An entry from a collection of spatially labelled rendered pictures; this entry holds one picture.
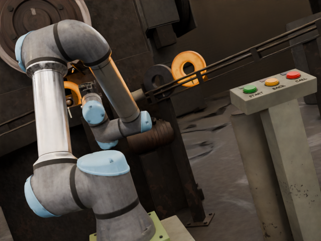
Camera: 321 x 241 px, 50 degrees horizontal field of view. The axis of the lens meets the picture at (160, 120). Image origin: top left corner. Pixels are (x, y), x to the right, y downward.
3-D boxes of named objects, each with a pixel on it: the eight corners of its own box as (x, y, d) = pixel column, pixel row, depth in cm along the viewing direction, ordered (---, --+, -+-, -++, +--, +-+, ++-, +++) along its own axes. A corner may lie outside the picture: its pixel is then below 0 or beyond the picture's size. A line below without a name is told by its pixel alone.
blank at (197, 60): (168, 59, 156) (165, 59, 153) (198, 45, 149) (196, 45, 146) (181, 90, 157) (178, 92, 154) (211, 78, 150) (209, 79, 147)
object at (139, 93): (136, 103, 169) (132, 92, 169) (152, 96, 165) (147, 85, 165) (131, 105, 164) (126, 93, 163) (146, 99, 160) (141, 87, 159)
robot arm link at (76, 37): (95, 1, 98) (152, 116, 131) (60, 14, 100) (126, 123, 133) (90, 21, 90) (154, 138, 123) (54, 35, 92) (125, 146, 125)
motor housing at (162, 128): (155, 229, 172) (123, 129, 166) (196, 214, 175) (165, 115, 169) (160, 240, 159) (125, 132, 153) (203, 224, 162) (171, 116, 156)
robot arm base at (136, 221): (161, 238, 82) (149, 201, 80) (101, 263, 79) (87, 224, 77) (149, 217, 96) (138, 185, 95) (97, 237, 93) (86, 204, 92)
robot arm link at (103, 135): (125, 146, 125) (114, 120, 121) (98, 153, 127) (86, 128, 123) (129, 135, 132) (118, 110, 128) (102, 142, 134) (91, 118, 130)
